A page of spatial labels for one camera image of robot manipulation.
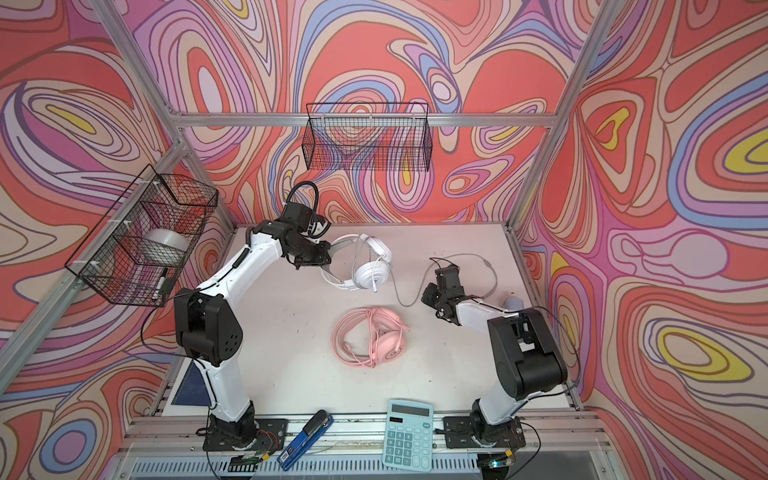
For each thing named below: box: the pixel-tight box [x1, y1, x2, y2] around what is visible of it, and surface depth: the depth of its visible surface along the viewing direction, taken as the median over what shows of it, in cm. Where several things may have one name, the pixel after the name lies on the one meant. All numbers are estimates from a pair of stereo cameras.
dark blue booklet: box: [171, 360, 212, 407], surface depth 82 cm
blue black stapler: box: [277, 409, 335, 471], surface depth 72 cm
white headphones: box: [353, 233, 394, 290], surface depth 79 cm
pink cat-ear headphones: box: [332, 306, 411, 369], surface depth 88 cm
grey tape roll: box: [144, 228, 190, 253], surface depth 75 cm
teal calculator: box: [382, 399, 434, 472], surface depth 73 cm
